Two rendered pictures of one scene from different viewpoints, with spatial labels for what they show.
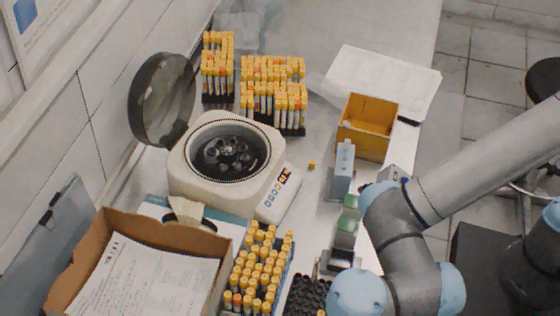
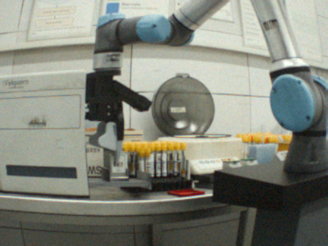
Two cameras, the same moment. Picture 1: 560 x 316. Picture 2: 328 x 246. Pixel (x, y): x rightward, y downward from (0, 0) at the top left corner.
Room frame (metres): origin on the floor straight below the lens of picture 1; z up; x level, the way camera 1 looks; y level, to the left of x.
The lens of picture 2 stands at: (-0.38, -1.23, 1.09)
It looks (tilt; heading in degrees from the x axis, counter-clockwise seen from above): 1 degrees down; 49
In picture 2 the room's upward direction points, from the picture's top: straight up
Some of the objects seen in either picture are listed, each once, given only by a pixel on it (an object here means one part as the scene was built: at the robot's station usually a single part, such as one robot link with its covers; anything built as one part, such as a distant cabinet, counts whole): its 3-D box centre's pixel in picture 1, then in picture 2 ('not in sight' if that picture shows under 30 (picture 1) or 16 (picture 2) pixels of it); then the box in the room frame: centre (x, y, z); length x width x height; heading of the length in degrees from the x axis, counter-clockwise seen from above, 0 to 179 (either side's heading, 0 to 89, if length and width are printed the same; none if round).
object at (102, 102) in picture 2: not in sight; (102, 96); (0.40, -0.11, 1.11); 0.09 x 0.08 x 0.12; 167
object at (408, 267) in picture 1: (416, 284); (147, 29); (0.46, -0.21, 1.27); 0.11 x 0.11 x 0.08; 16
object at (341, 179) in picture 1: (342, 173); (261, 160); (0.95, -0.15, 0.92); 0.10 x 0.07 x 0.10; 173
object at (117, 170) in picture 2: not in sight; (114, 163); (0.43, -0.12, 0.96); 0.05 x 0.04 x 0.06; 77
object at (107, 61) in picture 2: not in sight; (107, 62); (0.41, -0.12, 1.19); 0.08 x 0.08 x 0.05
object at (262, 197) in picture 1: (235, 168); (203, 155); (0.94, 0.10, 0.94); 0.30 x 0.24 x 0.12; 68
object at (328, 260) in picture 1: (340, 262); (211, 180); (0.73, -0.15, 0.89); 0.09 x 0.05 x 0.04; 79
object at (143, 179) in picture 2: not in sight; (106, 178); (0.41, -0.11, 0.92); 0.21 x 0.07 x 0.05; 167
